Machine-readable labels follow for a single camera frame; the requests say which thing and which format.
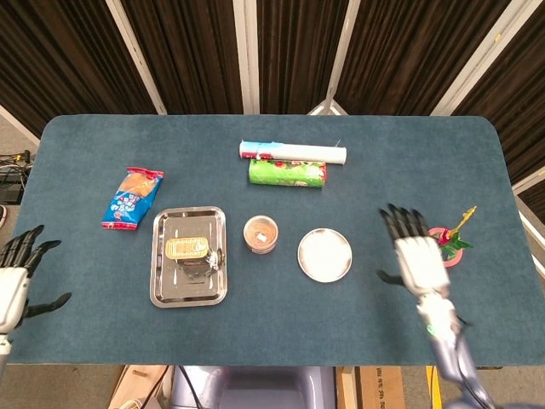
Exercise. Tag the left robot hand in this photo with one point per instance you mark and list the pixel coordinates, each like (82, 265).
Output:
(10, 298)

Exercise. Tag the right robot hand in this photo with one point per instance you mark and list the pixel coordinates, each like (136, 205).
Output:
(421, 264)

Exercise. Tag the brown cup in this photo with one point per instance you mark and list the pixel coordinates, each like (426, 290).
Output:
(260, 234)

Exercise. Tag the rectangular metal can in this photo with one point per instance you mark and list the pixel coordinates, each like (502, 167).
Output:
(186, 248)

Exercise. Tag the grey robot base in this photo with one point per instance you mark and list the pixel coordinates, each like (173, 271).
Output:
(255, 389)

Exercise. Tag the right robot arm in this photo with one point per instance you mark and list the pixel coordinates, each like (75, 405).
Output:
(447, 341)

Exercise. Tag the red tape roll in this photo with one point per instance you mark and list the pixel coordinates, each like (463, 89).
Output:
(456, 259)

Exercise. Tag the round metal plate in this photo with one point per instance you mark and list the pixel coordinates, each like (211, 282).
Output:
(324, 255)

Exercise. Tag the cardboard box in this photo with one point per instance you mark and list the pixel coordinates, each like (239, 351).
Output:
(379, 387)

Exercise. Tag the wooden board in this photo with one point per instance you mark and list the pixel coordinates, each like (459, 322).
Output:
(136, 383)

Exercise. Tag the blue snack bag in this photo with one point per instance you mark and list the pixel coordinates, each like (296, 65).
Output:
(130, 200)

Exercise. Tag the rectangular steel tray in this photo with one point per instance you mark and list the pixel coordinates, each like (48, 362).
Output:
(170, 289)

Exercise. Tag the green chips canister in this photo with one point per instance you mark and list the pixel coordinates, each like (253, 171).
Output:
(285, 174)

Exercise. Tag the blue table cloth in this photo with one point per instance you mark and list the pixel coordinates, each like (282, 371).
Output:
(272, 332)

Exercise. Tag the white wrap roll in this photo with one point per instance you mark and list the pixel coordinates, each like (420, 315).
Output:
(298, 152)

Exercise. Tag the dark brown curtain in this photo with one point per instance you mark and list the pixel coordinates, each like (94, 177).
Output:
(298, 51)

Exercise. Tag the white frame beam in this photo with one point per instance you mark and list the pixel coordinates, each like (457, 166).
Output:
(477, 59)
(338, 64)
(136, 55)
(247, 55)

